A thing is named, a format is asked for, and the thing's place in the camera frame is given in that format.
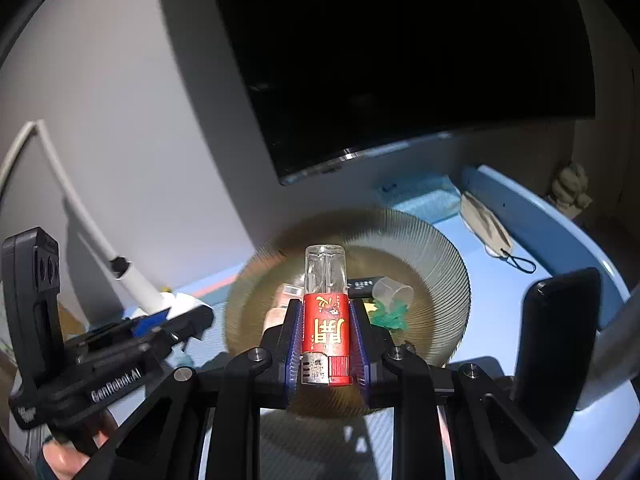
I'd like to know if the blue packet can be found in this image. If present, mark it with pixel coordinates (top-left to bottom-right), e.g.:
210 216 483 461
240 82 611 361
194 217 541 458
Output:
375 170 461 218

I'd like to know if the green toy figure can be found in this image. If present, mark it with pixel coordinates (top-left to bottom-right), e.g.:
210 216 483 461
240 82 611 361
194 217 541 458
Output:
372 300 411 333

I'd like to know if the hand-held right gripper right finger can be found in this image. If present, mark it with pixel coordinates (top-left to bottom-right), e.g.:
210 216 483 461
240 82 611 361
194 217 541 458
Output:
348 299 578 480

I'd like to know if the white desk lamp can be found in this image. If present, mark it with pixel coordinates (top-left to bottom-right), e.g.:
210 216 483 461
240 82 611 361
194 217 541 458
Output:
0 120 213 321

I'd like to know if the red lighter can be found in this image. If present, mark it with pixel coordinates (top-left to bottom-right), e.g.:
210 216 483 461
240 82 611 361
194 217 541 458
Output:
300 244 352 387

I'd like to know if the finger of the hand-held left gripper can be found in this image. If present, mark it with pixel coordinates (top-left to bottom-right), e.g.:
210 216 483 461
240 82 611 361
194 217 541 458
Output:
145 306 216 361
87 310 171 343

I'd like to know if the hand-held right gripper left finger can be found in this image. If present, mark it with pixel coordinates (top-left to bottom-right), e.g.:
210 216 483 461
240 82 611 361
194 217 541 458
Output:
87 300 303 480

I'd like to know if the black card reader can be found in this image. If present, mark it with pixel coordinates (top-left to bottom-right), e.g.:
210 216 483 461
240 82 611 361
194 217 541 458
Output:
346 276 385 298

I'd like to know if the black monitor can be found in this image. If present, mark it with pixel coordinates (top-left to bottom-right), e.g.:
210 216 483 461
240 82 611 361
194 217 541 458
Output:
205 0 598 187

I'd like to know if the small beige figurine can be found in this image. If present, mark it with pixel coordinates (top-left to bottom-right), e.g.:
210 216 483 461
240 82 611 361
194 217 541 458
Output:
547 161 593 220

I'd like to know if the small clear plastic cup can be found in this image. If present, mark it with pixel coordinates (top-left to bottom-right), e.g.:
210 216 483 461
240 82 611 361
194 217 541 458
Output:
374 280 415 308

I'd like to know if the beige face mask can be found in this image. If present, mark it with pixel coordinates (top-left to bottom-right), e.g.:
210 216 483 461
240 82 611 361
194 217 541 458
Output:
460 192 537 275

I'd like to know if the person's left hand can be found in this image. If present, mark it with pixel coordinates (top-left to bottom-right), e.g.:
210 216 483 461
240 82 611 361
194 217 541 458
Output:
35 407 121 480

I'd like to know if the ribbed brown glass plate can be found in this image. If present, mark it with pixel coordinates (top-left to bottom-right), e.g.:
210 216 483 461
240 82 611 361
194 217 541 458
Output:
223 205 472 418

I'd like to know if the small pink object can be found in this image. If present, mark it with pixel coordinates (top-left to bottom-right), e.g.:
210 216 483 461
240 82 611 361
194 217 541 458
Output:
264 305 288 331

